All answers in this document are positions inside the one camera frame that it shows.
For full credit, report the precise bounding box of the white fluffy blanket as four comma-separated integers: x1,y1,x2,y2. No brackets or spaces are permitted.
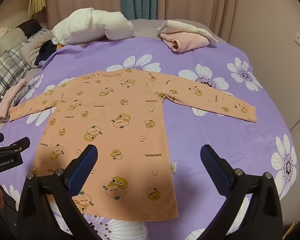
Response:
51,7,134,46

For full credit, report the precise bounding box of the dark navy cloth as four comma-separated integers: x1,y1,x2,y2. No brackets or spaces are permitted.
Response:
35,40,63,68

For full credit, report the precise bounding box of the light pink cloth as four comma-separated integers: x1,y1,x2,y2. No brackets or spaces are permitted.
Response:
0,79,28,123

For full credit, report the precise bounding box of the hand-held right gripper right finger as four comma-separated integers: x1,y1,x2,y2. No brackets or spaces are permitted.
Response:
197,144,283,240

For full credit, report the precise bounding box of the beige cushion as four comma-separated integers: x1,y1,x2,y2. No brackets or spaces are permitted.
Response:
0,27,28,53

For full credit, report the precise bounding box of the orange cartoon print shirt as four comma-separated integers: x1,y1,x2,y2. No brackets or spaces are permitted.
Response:
9,68,257,221

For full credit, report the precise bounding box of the pink folded garment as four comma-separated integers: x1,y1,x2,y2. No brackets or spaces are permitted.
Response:
162,33,210,53

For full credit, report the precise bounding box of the grey plaid pillow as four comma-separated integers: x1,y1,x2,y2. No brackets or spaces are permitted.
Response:
0,44,32,110

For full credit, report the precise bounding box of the cream fleece garment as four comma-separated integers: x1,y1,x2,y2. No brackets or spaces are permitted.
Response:
157,19,218,44

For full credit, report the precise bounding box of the purple floral bedsheet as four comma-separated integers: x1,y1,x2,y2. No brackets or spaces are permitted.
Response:
0,37,298,240

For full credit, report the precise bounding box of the yellow fringed hanging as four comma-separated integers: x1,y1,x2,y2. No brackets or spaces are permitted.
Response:
27,0,47,18

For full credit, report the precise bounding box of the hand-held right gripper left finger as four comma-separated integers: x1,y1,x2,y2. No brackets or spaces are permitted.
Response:
17,144,103,240

